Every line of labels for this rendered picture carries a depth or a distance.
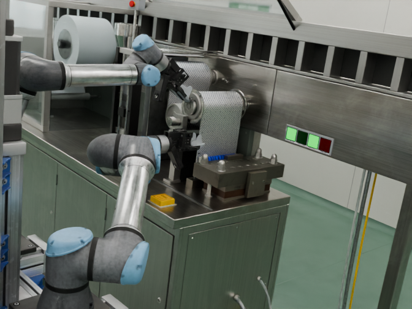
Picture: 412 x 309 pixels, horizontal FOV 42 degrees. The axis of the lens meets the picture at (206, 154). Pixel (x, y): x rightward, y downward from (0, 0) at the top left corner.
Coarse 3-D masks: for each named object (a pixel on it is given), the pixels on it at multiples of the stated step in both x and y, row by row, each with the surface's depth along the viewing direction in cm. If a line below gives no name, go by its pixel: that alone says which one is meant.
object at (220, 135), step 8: (200, 120) 226; (208, 120) 228; (216, 120) 231; (224, 120) 234; (232, 120) 238; (200, 128) 226; (208, 128) 229; (216, 128) 232; (224, 128) 236; (232, 128) 239; (208, 136) 231; (216, 136) 234; (224, 136) 237; (232, 136) 240; (208, 144) 232; (216, 144) 235; (224, 144) 239; (232, 144) 242; (200, 152) 230; (208, 152) 233; (216, 152) 237; (224, 152) 240; (232, 152) 243
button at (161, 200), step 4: (152, 196) 210; (156, 196) 210; (160, 196) 210; (164, 196) 211; (168, 196) 212; (152, 200) 210; (156, 200) 207; (160, 200) 206; (164, 200) 207; (168, 200) 208; (172, 200) 209; (160, 204) 206; (164, 204) 207; (168, 204) 208
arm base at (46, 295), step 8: (48, 288) 140; (56, 288) 138; (80, 288) 140; (88, 288) 145; (40, 296) 143; (48, 296) 140; (56, 296) 139; (64, 296) 139; (72, 296) 139; (80, 296) 141; (88, 296) 144; (40, 304) 141; (48, 304) 139; (56, 304) 139; (64, 304) 139; (72, 304) 139; (80, 304) 141; (88, 304) 143
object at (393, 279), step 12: (408, 192) 209; (408, 204) 209; (408, 216) 209; (396, 228) 214; (408, 228) 210; (396, 240) 214; (408, 240) 212; (396, 252) 215; (408, 252) 215; (396, 264) 215; (384, 276) 220; (396, 276) 216; (384, 288) 220; (396, 288) 217; (384, 300) 221; (396, 300) 220
